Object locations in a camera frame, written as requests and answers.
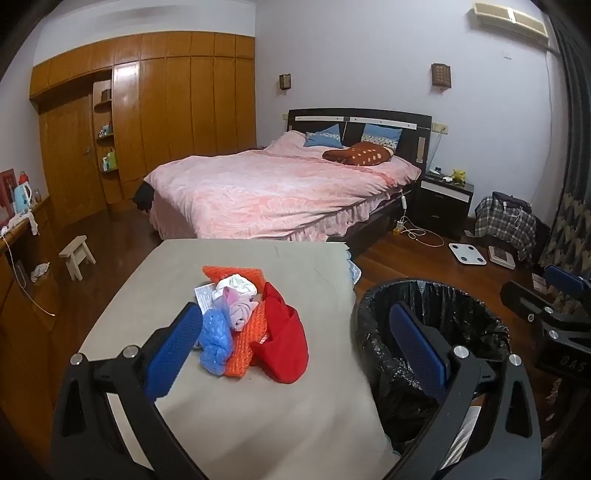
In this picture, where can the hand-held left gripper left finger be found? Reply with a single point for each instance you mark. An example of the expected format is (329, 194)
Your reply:
(173, 346)

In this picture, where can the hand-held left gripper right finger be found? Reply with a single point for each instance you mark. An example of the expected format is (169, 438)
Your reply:
(415, 346)

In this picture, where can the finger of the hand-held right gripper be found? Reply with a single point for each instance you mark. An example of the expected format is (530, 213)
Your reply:
(521, 295)
(561, 278)

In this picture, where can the blue plastic bag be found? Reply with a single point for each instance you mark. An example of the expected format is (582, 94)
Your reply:
(217, 337)

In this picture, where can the trash bin with black liner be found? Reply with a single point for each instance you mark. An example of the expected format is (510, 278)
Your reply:
(461, 314)

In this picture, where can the white printed carton box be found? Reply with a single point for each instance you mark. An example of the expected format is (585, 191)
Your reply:
(205, 297)

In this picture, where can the orange foam net sleeve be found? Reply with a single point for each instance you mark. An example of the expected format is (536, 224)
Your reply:
(247, 344)
(219, 272)

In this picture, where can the pink face mask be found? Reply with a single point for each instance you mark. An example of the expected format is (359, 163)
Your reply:
(240, 309)

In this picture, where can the white cloth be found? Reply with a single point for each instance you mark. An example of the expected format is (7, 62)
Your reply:
(27, 219)
(238, 284)

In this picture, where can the red cloth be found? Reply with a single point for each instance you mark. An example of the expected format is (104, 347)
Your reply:
(281, 341)

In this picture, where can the small white floor box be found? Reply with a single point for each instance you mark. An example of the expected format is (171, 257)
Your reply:
(538, 282)

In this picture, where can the white box with dark book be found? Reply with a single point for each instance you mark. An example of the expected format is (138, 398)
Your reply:
(502, 256)

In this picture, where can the dark patterned curtain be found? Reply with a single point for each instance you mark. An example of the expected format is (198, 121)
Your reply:
(572, 221)

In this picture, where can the white bathroom scale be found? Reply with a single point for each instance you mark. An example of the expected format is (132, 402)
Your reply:
(467, 254)

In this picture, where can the plaid cloth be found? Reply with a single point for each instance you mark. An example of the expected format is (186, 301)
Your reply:
(503, 228)

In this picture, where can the dark bag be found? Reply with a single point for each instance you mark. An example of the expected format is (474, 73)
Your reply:
(501, 198)

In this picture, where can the light blue quilted cloth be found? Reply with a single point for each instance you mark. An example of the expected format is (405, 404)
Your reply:
(352, 270)

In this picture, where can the dark nightstand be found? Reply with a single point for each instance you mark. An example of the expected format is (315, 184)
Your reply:
(443, 207)

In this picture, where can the small yellow object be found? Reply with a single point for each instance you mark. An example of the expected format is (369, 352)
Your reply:
(399, 227)

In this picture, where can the yellow plush toy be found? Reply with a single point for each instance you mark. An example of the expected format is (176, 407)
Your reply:
(458, 175)

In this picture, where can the small wooden stool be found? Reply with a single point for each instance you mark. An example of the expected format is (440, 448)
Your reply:
(76, 249)

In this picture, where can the wooden dresser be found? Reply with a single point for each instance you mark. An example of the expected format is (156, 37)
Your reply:
(27, 323)

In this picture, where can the white crumpled rag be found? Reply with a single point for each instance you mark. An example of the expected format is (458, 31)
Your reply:
(40, 271)

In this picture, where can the black cloth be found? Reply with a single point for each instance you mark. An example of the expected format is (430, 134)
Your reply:
(143, 196)

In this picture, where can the paper bag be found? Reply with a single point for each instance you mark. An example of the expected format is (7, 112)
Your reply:
(20, 272)

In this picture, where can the pink duvet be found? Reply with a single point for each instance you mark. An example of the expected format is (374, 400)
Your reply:
(258, 194)

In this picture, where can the dark wooden bed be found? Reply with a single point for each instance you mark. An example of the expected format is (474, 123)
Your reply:
(406, 134)

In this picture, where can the brown dotted pillow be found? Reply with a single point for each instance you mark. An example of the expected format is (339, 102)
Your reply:
(360, 154)

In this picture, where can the light blue kettle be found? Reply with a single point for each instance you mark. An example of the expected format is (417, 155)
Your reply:
(22, 199)

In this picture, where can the blue pillow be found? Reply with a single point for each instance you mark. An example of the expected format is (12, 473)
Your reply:
(381, 134)
(323, 138)

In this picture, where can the red bottle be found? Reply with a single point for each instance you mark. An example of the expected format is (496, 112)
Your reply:
(23, 177)

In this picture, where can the small shelf figurines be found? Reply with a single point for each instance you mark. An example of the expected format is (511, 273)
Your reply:
(105, 130)

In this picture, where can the wooden wardrobe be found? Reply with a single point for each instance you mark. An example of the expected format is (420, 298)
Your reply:
(184, 115)

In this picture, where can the small box on shelf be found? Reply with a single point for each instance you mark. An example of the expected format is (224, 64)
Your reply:
(106, 94)

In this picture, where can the air conditioner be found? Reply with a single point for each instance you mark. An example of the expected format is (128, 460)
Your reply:
(510, 21)

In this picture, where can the bedside wall outlet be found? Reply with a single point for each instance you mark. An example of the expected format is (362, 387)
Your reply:
(440, 128)

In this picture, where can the red photo frame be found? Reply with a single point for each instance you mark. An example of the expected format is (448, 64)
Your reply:
(7, 194)

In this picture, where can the wall lamp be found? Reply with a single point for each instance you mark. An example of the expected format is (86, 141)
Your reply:
(285, 82)
(441, 75)

